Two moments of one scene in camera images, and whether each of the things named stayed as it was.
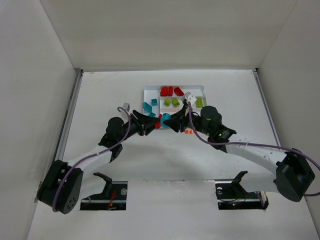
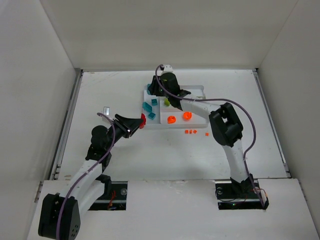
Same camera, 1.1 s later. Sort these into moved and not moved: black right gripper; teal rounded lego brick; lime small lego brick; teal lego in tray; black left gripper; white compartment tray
Moved: black right gripper; teal rounded lego brick; black left gripper
Not moved: teal lego in tray; lime small lego brick; white compartment tray
